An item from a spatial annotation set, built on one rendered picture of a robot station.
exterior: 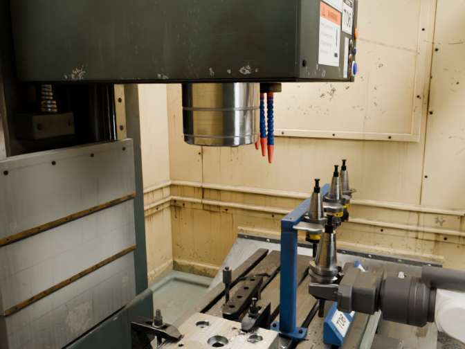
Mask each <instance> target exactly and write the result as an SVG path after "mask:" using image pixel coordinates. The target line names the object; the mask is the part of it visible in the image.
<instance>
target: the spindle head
mask: <svg viewBox="0 0 465 349"><path fill-rule="evenodd" d="M350 1H352V2H353V6H352V26H353V9H354V0H350ZM320 2H323V3H324V4H326V5H327V6H329V7H330V8H332V9H334V10H335V11H337V12H339V13H340V44H339V62H338V66H332V65H326V64H319V63H318V56H319V33H320ZM9 3H10V16H11V22H12V35H13V42H14V50H15V62H16V69H17V78H18V81H20V82H19V85H25V84H181V83H305V82H350V79H348V78H347V77H346V78H344V77H343V71H344V54H345V38H348V39H349V38H351V39H352V34H351V35H350V34H349V33H346V32H344V31H342V30H341V24H342V12H341V11H339V10H337V9H335V8H334V7H333V6H331V5H329V4H328V3H326V2H325V1H323V0H9Z"/></svg>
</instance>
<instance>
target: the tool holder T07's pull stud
mask: <svg viewBox="0 0 465 349"><path fill-rule="evenodd" d="M333 217H334V214H333V213H327V223H325V232H327V233H333V232H334V224H332V222H333Z"/></svg>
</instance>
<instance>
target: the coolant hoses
mask: <svg viewBox="0 0 465 349"><path fill-rule="evenodd" d="M281 92H282V83H260V95H259V128H260V130H259V134H260V135H259V138H261V139H260V144H261V149H262V156H265V155H266V143H267V145H268V146H267V152H268V162H269V163H272V158H273V149H274V147H273V146H274V142H273V141H274V138H273V137H274V133H273V132H274V129H273V128H274V124H273V123H274V120H273V118H274V115H273V113H274V111H273V108H274V106H273V103H274V102H273V99H274V97H273V93H281ZM265 93H266V100H267V101H266V104H267V107H266V108H267V112H266V113H267V116H266V117H267V118H268V119H267V123H268V124H267V127H268V128H267V132H268V133H267V135H266V129H265V128H266V125H265V123H266V121H265V118H266V117H265V115H264V114H265V111H264V109H265V106H264V94H265ZM266 137H267V139H266ZM255 148H256V150H258V149H259V140H258V142H256V143H255Z"/></svg>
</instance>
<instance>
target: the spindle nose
mask: <svg viewBox="0 0 465 349"><path fill-rule="evenodd" d="M259 95H260V83H181V106H182V128H183V140H184V142H185V143H187V144H189V145H197V146H206V147H230V146H241V145H250V144H254V143H256V142H258V140H259Z"/></svg>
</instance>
